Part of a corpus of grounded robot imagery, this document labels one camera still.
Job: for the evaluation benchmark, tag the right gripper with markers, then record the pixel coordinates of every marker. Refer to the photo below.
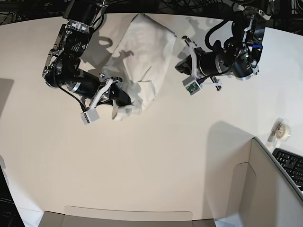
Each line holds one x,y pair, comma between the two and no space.
97,91

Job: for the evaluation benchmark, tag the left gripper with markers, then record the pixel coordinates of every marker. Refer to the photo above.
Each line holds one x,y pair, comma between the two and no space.
201,64

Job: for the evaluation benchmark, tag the white printed t-shirt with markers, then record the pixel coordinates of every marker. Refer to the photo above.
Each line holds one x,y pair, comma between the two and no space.
136,48

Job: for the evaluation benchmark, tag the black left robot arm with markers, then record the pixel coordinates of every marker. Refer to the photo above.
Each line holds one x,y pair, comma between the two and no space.
238,56

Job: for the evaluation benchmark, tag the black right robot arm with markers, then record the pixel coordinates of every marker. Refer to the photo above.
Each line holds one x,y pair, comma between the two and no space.
61,68

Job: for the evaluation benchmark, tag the clear tape dispenser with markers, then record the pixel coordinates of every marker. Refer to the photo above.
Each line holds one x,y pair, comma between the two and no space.
280,131

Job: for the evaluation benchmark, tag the grey front partition panel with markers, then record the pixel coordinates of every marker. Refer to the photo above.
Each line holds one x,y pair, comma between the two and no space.
88,217

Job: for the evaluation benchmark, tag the grey partition panel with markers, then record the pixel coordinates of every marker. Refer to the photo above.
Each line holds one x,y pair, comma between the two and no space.
88,217
262,194

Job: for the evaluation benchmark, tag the black computer keyboard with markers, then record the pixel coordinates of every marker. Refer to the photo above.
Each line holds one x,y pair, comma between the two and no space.
292,164

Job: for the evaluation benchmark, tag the grey right partition panel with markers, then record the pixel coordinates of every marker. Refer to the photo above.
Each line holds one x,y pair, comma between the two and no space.
262,194

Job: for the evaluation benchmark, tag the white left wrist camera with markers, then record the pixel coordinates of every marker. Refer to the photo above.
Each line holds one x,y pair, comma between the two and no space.
191,85

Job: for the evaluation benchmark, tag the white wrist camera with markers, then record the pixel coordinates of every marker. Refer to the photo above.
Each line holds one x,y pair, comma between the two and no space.
191,85
89,116

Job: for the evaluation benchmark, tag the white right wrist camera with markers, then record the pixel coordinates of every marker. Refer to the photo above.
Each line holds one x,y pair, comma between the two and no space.
89,116

